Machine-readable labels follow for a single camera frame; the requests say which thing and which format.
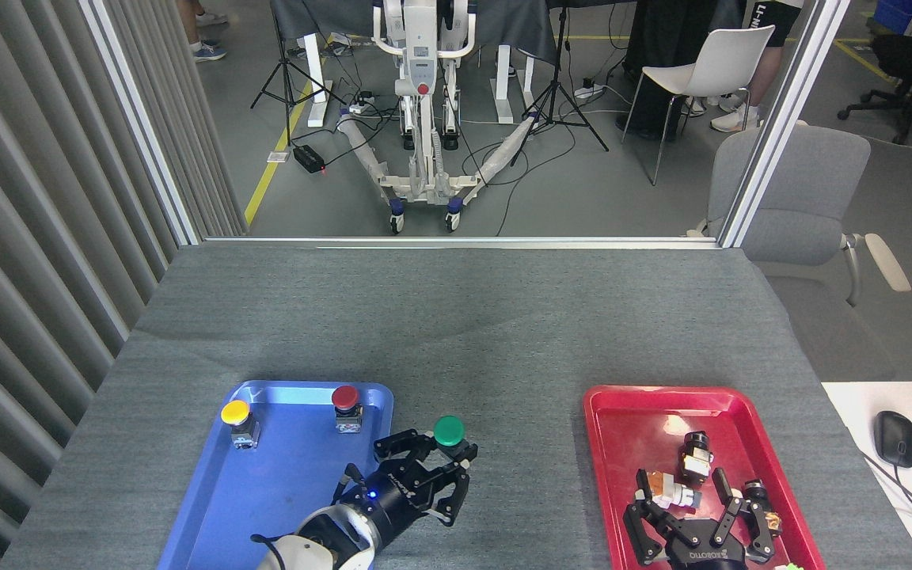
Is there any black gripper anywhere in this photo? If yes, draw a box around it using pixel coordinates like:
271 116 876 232
343 430 479 547
624 469 777 570

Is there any green push button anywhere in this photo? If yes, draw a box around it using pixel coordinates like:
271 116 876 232
432 415 469 464

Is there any red push button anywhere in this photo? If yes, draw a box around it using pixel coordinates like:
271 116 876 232
331 386 364 434

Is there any yellow push button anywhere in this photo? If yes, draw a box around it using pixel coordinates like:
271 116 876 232
220 400 260 450

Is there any red plastic tray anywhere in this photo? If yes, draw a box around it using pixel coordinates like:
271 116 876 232
583 386 827 570

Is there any grey felt table cloth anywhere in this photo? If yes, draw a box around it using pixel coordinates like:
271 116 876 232
0 241 912 570

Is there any blue plastic tray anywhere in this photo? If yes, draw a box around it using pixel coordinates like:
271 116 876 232
157 380 395 570

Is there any white desk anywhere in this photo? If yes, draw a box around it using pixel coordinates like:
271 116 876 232
820 382 912 570

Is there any black computer mouse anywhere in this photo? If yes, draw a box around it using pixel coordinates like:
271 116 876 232
874 410 912 468

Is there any grey office chair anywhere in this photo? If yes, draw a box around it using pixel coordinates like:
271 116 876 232
686 123 912 381

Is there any black tripod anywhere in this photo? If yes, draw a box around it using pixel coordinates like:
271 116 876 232
510 0 610 167
250 0 346 147

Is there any white stand on wheels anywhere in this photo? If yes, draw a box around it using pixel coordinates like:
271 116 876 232
336 0 540 234

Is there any dark cloth covered table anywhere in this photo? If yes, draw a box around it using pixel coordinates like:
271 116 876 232
270 0 560 127

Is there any person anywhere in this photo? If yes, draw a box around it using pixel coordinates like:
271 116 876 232
709 0 805 133
175 0 229 63

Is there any white plastic chair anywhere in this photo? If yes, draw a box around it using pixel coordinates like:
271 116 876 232
621 25 776 187

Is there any black hanging cloth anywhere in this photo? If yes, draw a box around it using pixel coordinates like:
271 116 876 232
614 0 746 142

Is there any black office chair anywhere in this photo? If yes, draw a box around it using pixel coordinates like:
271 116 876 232
836 32 912 146

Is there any white and orange switch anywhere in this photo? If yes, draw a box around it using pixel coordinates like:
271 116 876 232
635 469 702 511

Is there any black and orange switch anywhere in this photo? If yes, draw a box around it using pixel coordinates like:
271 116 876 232
743 479 783 539

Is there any black knob switch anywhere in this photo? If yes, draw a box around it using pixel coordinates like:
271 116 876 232
678 431 715 484

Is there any silver cross rail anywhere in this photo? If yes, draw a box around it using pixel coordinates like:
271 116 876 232
203 235 722 251

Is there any silver post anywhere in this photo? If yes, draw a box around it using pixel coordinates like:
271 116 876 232
80 0 203 246
719 0 853 248

